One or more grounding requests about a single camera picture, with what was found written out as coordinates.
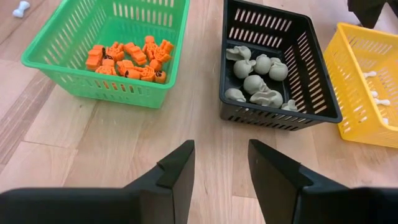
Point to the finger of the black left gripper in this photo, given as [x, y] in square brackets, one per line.
[367, 12]
[394, 6]

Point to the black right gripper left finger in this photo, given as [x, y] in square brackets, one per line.
[109, 208]

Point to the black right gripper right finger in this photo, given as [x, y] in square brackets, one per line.
[295, 205]

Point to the white toy bone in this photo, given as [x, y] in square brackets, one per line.
[21, 8]
[385, 120]
[370, 74]
[382, 101]
[374, 93]

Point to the beige toy skull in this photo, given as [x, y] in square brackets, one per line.
[244, 69]
[290, 105]
[237, 53]
[267, 99]
[262, 63]
[255, 84]
[278, 71]
[234, 95]

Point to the yellow plastic basket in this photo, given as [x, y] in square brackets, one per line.
[348, 130]

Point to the green plastic basket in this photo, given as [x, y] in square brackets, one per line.
[77, 85]

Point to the black plastic basket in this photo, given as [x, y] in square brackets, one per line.
[228, 78]

